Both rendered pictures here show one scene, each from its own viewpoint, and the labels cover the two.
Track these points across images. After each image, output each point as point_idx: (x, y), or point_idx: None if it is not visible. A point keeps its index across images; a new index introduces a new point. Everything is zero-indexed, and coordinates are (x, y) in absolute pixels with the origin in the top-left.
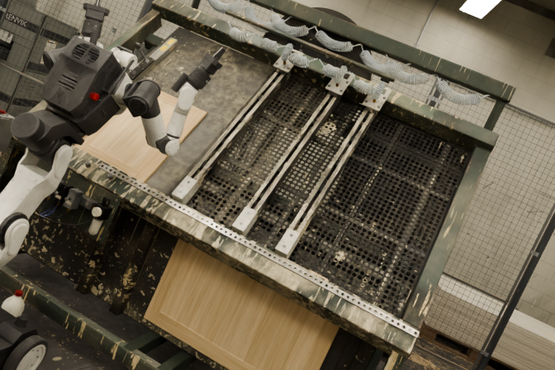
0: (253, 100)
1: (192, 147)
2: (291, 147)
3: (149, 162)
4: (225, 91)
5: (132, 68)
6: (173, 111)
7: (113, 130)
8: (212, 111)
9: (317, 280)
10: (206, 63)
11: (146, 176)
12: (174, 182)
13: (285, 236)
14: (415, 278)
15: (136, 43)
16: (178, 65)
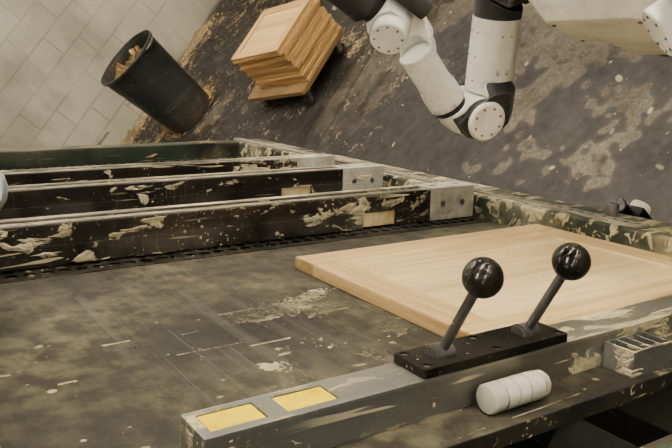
0: (152, 212)
1: (384, 243)
2: (179, 178)
3: (509, 235)
4: (178, 288)
5: (530, 373)
6: (436, 52)
7: (617, 279)
8: (270, 269)
9: (303, 152)
10: None
11: (522, 226)
12: (458, 226)
13: (310, 156)
14: (178, 160)
15: (487, 258)
16: (272, 376)
